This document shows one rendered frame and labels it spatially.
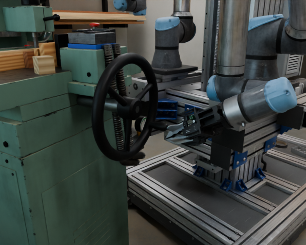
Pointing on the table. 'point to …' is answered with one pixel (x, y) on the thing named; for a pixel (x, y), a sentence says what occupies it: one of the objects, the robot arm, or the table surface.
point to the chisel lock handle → (52, 18)
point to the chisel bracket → (28, 19)
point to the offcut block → (43, 64)
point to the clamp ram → (61, 43)
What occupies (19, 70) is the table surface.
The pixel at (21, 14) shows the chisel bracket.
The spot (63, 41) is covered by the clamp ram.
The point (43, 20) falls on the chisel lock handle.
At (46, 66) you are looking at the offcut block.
